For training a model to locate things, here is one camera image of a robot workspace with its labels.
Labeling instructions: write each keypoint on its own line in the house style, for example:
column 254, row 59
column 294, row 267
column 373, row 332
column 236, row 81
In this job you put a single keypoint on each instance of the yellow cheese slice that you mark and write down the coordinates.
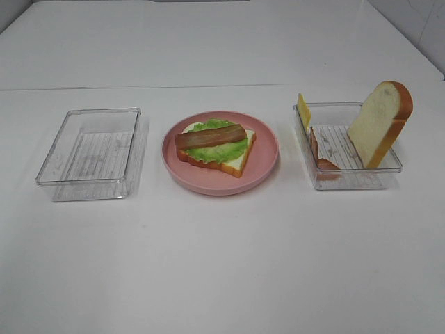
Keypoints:
column 304, row 111

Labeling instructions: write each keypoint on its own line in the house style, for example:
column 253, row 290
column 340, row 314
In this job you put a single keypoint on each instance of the clear right plastic container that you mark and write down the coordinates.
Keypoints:
column 330, row 121

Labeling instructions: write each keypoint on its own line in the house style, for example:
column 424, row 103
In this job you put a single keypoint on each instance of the bread slice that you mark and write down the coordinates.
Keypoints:
column 234, row 171
column 382, row 117

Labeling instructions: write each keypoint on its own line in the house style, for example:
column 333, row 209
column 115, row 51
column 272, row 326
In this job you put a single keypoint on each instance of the pink round plate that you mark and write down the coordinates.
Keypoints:
column 261, row 161

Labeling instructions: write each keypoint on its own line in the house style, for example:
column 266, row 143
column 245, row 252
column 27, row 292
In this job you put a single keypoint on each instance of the clear left plastic container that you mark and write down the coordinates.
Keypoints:
column 95, row 155

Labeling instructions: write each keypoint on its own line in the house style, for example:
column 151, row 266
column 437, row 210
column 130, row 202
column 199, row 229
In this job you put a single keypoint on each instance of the clear plastic container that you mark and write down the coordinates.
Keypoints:
column 330, row 121
column 95, row 155

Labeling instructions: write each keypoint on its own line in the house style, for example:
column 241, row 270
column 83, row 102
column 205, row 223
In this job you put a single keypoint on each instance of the pink bacon strip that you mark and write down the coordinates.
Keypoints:
column 322, row 163

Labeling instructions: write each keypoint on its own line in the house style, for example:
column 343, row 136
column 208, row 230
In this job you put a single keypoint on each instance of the green lettuce leaf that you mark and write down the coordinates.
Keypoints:
column 230, row 153

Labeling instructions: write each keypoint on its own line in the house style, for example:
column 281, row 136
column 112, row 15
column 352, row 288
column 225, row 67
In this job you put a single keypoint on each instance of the brown bacon strip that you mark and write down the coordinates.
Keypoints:
column 210, row 137

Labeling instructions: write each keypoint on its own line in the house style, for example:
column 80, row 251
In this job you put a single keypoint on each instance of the upright bread slice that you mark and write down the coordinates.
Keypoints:
column 382, row 117

